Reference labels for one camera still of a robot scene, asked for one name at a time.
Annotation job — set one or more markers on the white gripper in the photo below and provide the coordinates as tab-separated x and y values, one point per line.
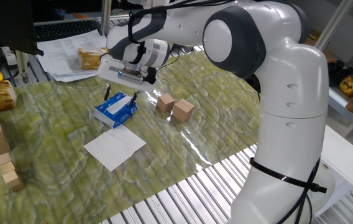
106	71

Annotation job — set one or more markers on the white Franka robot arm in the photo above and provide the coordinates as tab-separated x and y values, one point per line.
288	124

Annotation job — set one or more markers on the flat white napkin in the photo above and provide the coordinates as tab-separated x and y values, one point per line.
114	149

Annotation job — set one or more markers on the blue tissue pack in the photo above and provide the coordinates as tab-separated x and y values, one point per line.
119	119

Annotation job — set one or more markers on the wooden cube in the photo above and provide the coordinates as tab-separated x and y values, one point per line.
182	110
165	102

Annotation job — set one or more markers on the yellow tissue pack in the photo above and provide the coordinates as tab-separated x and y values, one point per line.
88	60

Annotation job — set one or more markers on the stack of printed papers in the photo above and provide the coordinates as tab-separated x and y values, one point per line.
58	53

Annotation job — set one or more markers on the black keyboard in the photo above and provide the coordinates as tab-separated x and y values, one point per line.
64	29

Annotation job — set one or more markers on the orange small tool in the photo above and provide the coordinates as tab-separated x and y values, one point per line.
80	16

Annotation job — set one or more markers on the green marble pattern mat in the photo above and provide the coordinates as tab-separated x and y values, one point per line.
55	186

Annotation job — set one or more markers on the small wooden block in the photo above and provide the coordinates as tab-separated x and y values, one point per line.
4	158
11	180
7	167

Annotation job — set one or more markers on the black monitor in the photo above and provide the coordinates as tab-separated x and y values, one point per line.
5	21

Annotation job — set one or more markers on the grey metal shelf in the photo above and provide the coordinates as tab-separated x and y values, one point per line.
344	105

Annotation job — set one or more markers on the golden round toy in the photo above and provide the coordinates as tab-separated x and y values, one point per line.
352	85

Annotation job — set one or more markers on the silver depth camera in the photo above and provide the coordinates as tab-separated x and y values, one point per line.
130	77

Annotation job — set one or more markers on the aluminium frame post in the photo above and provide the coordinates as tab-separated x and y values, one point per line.
22	67
335	25
105	18

